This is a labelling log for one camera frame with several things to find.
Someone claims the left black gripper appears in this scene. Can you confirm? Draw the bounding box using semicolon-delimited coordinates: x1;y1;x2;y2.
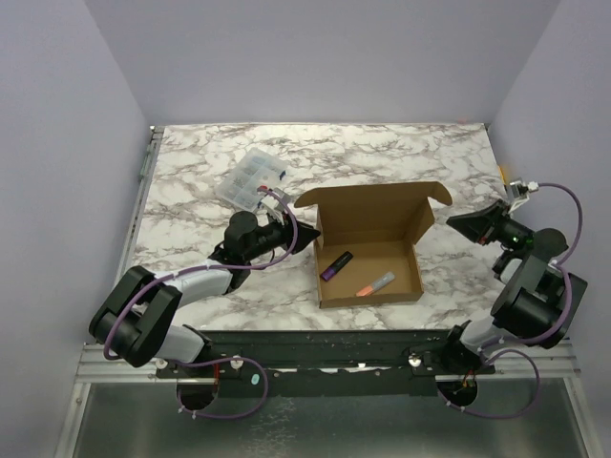
244;209;319;262

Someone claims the purple black highlighter marker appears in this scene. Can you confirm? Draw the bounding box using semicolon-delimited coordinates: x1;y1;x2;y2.
320;251;353;281

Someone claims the brown cardboard box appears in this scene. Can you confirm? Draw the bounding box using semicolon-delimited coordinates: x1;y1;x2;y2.
294;181;453;309

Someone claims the orange capped marker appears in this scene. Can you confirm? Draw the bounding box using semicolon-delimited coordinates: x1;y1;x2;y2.
355;272;395;297

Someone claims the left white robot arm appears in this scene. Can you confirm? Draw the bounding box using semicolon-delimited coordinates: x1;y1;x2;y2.
89;211;321;377

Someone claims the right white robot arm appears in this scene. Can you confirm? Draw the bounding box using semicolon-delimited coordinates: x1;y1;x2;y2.
438;199;588;373

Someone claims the clear plastic screw organizer box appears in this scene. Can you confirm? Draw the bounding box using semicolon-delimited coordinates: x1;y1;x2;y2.
215;148;287;212

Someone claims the yellow tape piece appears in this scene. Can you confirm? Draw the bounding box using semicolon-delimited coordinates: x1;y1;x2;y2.
498;165;511;185

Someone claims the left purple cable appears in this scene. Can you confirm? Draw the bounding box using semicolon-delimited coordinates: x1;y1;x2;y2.
102;188;301;422

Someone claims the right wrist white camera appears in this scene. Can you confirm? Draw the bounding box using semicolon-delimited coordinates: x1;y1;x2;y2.
506;179;539;214

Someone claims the black metal base rail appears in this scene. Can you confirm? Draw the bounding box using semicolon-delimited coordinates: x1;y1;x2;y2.
156;326;490;400

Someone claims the aluminium front extrusion rail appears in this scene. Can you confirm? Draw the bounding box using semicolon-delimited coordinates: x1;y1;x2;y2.
76;332;580;384

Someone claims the aluminium side rail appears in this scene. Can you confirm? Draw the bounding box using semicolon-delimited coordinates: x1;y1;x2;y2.
101;125;166;305

